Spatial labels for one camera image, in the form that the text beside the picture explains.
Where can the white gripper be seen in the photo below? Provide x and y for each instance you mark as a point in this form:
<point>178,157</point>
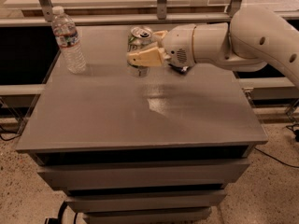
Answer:
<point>177,45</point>

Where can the green white 7up can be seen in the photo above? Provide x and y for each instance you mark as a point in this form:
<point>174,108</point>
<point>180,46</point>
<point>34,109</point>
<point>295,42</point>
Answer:
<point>138,38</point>

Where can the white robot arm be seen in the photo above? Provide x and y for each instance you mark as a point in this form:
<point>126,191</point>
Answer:
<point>252,39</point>

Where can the clear plastic water bottle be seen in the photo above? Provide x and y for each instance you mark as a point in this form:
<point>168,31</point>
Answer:
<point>66,35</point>

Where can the blue snack packet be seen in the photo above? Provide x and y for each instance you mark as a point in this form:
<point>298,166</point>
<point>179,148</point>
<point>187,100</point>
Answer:
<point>181,70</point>

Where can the grey drawer cabinet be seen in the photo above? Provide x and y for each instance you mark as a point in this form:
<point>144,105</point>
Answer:
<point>105,115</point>

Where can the top grey drawer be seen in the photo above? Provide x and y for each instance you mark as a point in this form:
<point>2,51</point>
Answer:
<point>143,174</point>

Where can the grey drawer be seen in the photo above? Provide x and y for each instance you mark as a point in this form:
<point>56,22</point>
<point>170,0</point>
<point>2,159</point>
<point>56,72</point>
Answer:
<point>148,216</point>
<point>146,201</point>
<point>143,174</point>

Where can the middle grey drawer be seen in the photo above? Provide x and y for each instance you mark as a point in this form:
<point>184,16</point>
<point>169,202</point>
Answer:
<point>146,201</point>

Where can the bottom grey drawer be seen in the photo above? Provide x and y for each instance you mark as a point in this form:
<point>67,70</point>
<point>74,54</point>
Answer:
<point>148,216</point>

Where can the metal railing frame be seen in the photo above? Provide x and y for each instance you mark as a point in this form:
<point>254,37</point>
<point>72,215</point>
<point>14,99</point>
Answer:
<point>124,3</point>

